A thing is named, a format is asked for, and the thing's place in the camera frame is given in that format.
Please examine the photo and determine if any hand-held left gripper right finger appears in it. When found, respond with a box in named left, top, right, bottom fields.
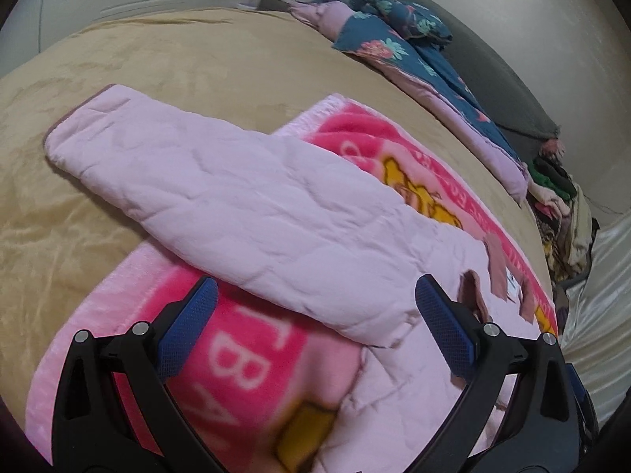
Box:
left=415, top=276, right=588, bottom=473

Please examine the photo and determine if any cream satin curtain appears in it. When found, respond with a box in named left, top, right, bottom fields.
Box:
left=557, top=212, right=631, bottom=415

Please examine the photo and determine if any pink printed blanket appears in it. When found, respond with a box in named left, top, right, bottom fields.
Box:
left=24, top=93, right=560, bottom=469

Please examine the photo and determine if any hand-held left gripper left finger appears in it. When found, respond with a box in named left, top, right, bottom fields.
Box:
left=49, top=276, right=220, bottom=473

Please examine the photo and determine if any grey padded headboard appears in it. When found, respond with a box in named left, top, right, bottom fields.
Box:
left=323, top=0, right=563, bottom=158

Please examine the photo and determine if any pile of mixed clothes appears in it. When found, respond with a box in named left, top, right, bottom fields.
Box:
left=525, top=138, right=599, bottom=281

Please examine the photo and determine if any teal floral quilt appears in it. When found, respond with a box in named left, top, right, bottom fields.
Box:
left=288, top=0, right=530, bottom=205

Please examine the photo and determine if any tan bedspread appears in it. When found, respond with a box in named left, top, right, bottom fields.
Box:
left=0, top=7, right=555, bottom=429

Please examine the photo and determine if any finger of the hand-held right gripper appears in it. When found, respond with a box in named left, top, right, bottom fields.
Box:
left=566, top=362, right=599, bottom=437

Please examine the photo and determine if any pink quilted jacket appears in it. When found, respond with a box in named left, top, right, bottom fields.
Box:
left=43, top=84, right=543, bottom=473

